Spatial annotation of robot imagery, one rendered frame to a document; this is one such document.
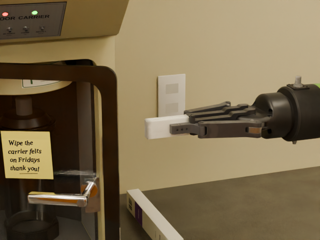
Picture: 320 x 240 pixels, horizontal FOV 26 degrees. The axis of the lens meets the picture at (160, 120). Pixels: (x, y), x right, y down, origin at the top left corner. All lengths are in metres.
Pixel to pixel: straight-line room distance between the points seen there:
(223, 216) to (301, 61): 0.48
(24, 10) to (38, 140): 0.19
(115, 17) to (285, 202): 0.76
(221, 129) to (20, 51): 0.34
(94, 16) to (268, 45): 0.77
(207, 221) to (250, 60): 0.43
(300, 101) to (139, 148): 0.65
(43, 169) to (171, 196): 0.65
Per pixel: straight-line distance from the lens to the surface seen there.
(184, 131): 1.08
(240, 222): 1.55
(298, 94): 1.14
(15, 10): 1.02
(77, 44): 1.13
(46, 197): 1.03
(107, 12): 1.06
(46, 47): 1.12
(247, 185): 1.74
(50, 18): 1.05
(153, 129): 1.07
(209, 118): 1.09
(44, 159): 1.06
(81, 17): 1.06
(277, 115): 1.12
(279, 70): 1.79
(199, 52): 1.68
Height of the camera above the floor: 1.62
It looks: 18 degrees down
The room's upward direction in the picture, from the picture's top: straight up
